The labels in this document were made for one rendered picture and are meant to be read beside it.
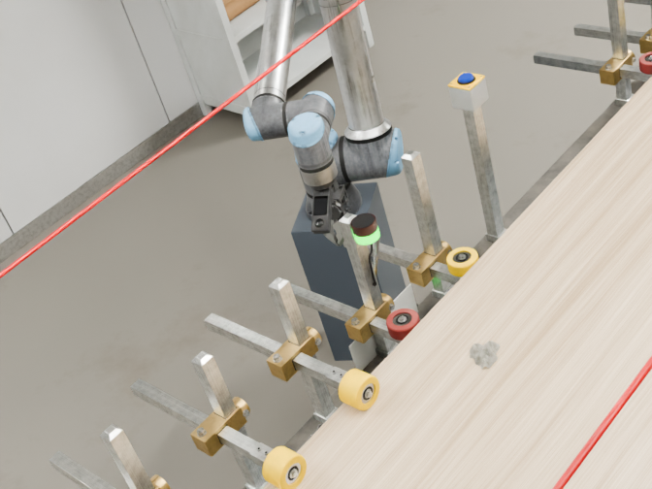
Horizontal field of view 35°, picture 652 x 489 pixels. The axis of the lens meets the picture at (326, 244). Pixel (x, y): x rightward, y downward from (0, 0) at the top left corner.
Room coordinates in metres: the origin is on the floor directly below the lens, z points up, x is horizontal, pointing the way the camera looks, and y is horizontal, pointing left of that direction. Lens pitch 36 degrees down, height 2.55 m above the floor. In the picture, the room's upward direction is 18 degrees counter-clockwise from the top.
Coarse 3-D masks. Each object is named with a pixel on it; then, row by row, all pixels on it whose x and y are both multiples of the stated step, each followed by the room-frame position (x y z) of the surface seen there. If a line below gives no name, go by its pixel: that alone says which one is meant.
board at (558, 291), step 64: (640, 128) 2.33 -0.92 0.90; (576, 192) 2.14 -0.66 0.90; (640, 192) 2.06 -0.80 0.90; (512, 256) 1.98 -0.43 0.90; (576, 256) 1.90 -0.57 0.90; (640, 256) 1.83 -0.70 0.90; (448, 320) 1.83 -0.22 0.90; (512, 320) 1.76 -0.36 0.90; (576, 320) 1.69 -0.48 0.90; (640, 320) 1.63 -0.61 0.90; (384, 384) 1.69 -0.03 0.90; (448, 384) 1.63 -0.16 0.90; (512, 384) 1.57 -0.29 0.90; (576, 384) 1.51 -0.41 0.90; (640, 384) 1.46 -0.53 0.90; (320, 448) 1.56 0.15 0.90; (384, 448) 1.51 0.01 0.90; (448, 448) 1.45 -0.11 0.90; (512, 448) 1.40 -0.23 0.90; (576, 448) 1.35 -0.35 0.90; (640, 448) 1.30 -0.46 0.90
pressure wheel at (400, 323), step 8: (392, 312) 1.91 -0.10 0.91; (400, 312) 1.90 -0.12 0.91; (408, 312) 1.89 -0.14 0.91; (416, 312) 1.88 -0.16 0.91; (392, 320) 1.88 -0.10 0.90; (400, 320) 1.87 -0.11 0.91; (408, 320) 1.86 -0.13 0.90; (416, 320) 1.85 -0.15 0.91; (392, 328) 1.85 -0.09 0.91; (400, 328) 1.84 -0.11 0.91; (408, 328) 1.84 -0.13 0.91; (392, 336) 1.85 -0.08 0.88; (400, 336) 1.84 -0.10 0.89
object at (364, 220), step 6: (360, 216) 1.98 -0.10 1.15; (366, 216) 1.98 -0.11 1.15; (372, 216) 1.97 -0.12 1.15; (354, 222) 1.97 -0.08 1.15; (360, 222) 1.96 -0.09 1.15; (366, 222) 1.95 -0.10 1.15; (372, 222) 1.95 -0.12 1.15; (360, 228) 1.94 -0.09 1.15; (372, 234) 1.94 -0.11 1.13; (354, 240) 1.98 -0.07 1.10; (372, 246) 1.96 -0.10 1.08; (372, 252) 1.97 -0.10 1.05; (372, 270) 1.98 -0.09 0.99; (372, 276) 1.99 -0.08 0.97
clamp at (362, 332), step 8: (384, 296) 2.02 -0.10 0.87; (384, 304) 1.99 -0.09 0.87; (392, 304) 2.00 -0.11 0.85; (360, 312) 1.99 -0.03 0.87; (368, 312) 1.98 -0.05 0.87; (376, 312) 1.97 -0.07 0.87; (384, 312) 1.98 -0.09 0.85; (360, 320) 1.96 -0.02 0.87; (368, 320) 1.95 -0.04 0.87; (352, 328) 1.95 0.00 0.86; (360, 328) 1.93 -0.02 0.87; (368, 328) 1.94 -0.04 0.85; (352, 336) 1.95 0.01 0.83; (360, 336) 1.93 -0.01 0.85; (368, 336) 1.94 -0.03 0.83
